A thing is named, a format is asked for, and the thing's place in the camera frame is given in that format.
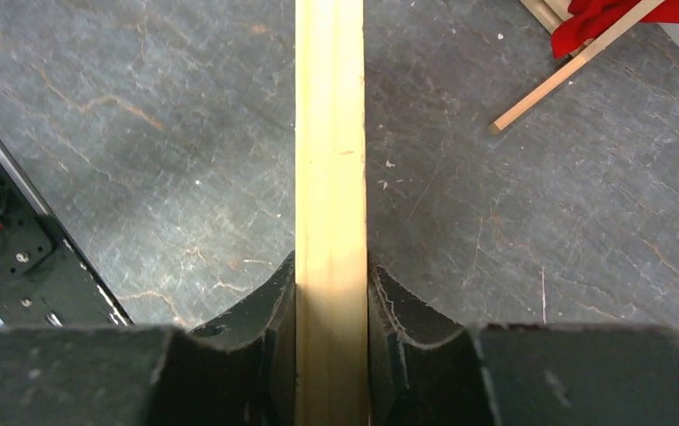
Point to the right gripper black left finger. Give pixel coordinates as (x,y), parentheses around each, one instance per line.
(236,369)

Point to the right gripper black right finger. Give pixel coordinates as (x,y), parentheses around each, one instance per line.
(426,369)

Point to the light wooden picture frame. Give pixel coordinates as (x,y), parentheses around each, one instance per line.
(331,215)

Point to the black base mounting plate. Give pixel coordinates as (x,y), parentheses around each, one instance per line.
(44,277)

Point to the wooden clothes rack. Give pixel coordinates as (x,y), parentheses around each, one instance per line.
(617,29)

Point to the red t-shirt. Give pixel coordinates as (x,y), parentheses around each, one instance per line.
(590,18)

